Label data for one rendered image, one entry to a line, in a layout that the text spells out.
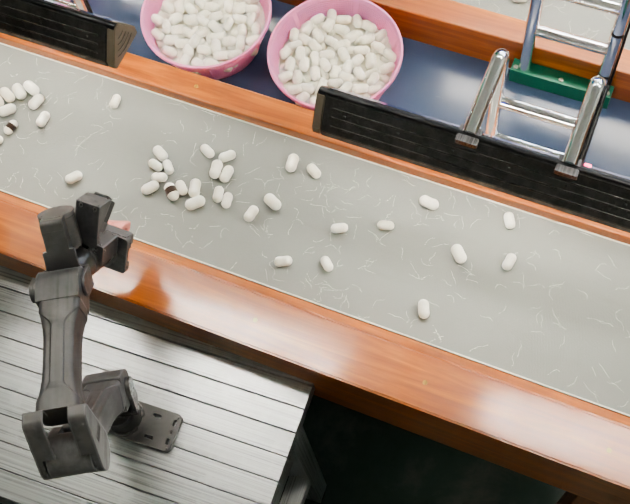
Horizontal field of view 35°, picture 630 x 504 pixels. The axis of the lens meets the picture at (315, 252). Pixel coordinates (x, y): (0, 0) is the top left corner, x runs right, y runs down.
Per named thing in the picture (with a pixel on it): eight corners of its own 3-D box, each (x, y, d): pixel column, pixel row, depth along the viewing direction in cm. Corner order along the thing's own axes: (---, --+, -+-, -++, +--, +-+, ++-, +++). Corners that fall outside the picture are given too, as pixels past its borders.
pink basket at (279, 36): (375, 151, 198) (373, 126, 189) (252, 111, 204) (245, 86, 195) (422, 43, 207) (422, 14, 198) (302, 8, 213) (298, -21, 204)
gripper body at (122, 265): (79, 217, 169) (55, 234, 163) (133, 236, 167) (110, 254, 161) (77, 250, 172) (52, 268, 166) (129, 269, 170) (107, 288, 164)
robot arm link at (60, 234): (29, 210, 160) (12, 238, 149) (83, 201, 160) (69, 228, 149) (48, 276, 164) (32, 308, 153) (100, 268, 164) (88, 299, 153)
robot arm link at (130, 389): (77, 381, 171) (78, 414, 168) (128, 373, 171) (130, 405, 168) (88, 391, 177) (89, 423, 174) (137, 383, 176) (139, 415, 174)
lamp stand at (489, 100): (544, 288, 184) (583, 175, 143) (440, 253, 188) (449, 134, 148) (575, 200, 190) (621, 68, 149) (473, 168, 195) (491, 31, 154)
